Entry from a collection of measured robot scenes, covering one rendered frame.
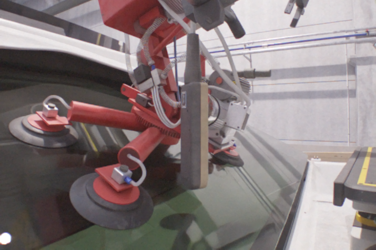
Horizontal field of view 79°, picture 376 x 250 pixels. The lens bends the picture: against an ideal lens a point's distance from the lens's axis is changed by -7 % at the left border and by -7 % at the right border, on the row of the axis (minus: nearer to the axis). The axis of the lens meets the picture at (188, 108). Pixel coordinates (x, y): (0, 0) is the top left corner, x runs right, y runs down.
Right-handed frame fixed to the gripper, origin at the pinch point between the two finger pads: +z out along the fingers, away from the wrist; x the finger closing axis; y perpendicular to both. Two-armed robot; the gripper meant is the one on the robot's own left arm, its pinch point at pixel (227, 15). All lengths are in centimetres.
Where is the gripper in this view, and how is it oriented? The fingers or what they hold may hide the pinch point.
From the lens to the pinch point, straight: 70.4
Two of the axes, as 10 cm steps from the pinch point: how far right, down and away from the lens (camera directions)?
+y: -2.6, -9.5, 1.7
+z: 5.0, 0.2, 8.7
